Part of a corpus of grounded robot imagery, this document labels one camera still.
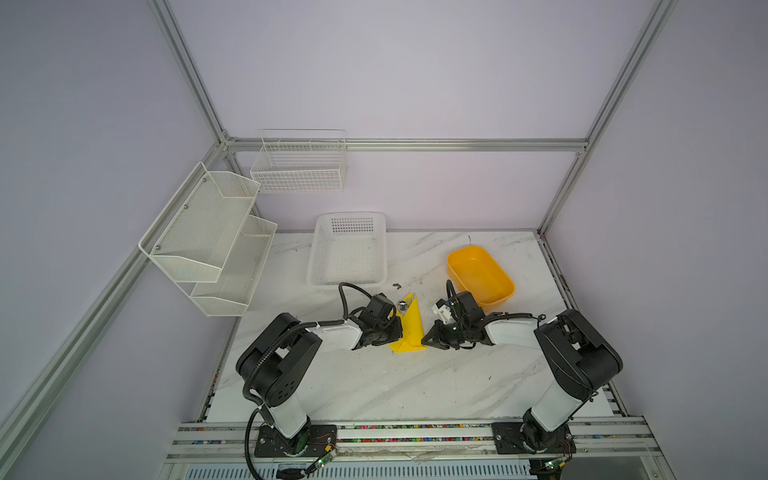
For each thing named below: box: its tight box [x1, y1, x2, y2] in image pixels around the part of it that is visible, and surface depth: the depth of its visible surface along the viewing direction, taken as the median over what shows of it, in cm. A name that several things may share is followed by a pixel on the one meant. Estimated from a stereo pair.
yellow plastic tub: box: [447, 245, 516, 311], surface depth 106 cm
